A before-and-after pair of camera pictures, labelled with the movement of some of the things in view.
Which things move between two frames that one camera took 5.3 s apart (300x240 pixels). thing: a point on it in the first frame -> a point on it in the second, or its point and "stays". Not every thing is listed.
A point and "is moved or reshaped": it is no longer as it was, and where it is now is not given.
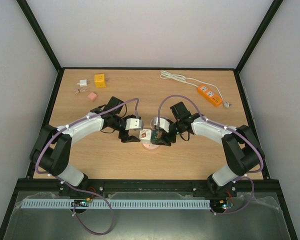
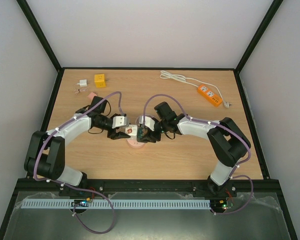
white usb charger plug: (82, 82) stays
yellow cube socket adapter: (99, 80) stays
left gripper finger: (132, 138) -> (120, 135)
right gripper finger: (163, 141) -> (149, 139)
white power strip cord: (167, 74) stays
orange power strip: (210, 95) stays
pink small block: (92, 96) stays
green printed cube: (156, 135) is moved or reshaped
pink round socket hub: (150, 146) -> (135, 144)
